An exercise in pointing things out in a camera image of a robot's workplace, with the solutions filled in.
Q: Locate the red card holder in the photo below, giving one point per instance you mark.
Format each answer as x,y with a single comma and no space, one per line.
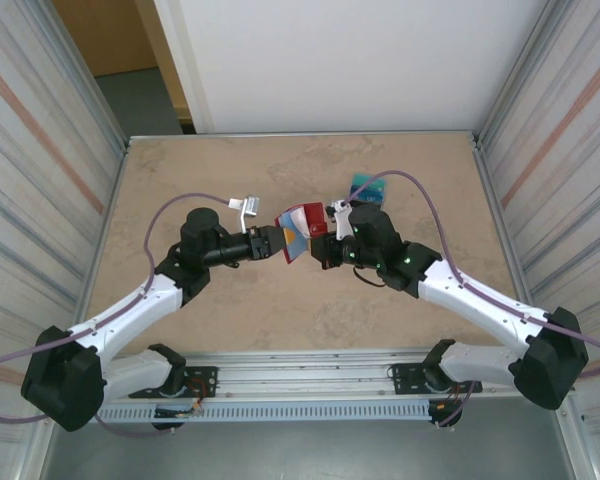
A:
314,212

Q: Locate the dark blue card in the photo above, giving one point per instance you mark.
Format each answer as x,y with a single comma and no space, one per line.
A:
367,197

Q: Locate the teal card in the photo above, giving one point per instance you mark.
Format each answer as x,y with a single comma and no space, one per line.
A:
372,181

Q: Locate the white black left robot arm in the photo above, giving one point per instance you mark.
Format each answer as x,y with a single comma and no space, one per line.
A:
130,310

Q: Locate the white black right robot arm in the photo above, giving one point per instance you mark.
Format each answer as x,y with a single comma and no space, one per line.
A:
480,300

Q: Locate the wooden door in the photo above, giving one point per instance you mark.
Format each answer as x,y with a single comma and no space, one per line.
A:
105,30

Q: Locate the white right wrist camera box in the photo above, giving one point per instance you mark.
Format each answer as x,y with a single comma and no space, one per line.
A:
341,217

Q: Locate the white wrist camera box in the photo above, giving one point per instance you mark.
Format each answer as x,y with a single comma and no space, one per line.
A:
250,206
341,217

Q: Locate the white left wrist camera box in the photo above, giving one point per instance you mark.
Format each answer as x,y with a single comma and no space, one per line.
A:
250,206

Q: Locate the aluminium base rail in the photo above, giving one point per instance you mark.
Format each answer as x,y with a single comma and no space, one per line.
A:
305,372

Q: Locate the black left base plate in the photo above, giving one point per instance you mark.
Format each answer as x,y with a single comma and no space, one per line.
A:
202,375

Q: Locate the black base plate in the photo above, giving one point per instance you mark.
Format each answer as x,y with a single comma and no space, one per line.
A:
405,380
202,375

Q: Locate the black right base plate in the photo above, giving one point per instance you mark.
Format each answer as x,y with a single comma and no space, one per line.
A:
405,380

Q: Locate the corrugated enclosure panel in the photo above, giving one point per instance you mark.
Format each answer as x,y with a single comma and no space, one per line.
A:
570,150
30,150

